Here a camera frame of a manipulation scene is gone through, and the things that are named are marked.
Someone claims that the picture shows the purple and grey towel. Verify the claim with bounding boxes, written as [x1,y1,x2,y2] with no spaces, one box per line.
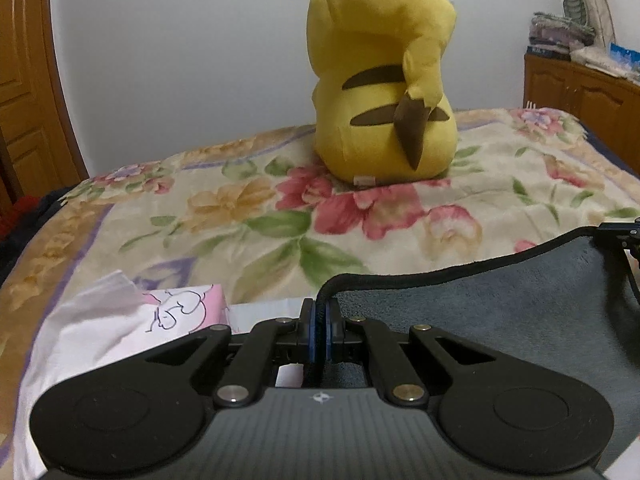
[317,226,639,441]

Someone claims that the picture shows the white strawberry print cloth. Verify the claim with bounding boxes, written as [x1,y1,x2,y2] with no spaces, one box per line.
[226,297,304,334]

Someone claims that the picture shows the dark blue bed sheet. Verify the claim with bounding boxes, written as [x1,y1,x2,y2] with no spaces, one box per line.
[579,122,639,202]

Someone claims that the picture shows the floral blanket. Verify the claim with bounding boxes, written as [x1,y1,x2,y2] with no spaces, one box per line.
[1,108,639,479]

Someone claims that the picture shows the wooden cabinet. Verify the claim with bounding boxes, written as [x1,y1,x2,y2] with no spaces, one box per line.
[523,54,639,172]

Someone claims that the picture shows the blue picture box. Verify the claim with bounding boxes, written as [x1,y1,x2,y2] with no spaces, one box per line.
[608,42,640,73]

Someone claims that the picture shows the stack of folded fabrics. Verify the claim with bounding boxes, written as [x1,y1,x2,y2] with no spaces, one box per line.
[527,12,596,61]

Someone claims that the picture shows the beige patterned curtain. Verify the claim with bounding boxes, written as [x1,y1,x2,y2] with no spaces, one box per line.
[585,0,616,50]

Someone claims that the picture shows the green fan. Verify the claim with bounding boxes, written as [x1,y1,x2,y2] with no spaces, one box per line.
[563,0,589,27]

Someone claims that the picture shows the yellow Pikachu plush toy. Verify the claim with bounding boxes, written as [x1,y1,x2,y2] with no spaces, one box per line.
[306,0,458,185]

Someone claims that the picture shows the wooden slatted wardrobe door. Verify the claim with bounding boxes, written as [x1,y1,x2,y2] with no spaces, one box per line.
[1,0,88,212]

